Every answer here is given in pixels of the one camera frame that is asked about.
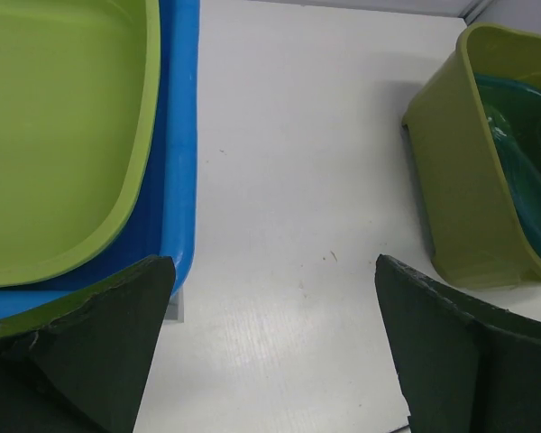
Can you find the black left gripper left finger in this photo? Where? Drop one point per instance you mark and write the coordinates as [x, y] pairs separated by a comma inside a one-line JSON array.
[[80, 363]]

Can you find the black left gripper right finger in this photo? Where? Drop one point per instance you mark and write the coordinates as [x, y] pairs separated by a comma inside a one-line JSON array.
[[463, 364]]

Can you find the olive green slotted container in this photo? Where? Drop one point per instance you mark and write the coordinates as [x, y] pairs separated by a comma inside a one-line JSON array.
[[477, 237]]

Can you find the teal transparent plastic tub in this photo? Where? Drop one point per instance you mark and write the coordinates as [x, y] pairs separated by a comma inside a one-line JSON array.
[[513, 112]]

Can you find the blue plastic tub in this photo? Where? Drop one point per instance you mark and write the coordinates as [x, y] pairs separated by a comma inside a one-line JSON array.
[[163, 220]]

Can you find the lime green plastic tub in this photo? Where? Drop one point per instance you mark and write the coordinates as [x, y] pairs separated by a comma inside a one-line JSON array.
[[79, 84]]

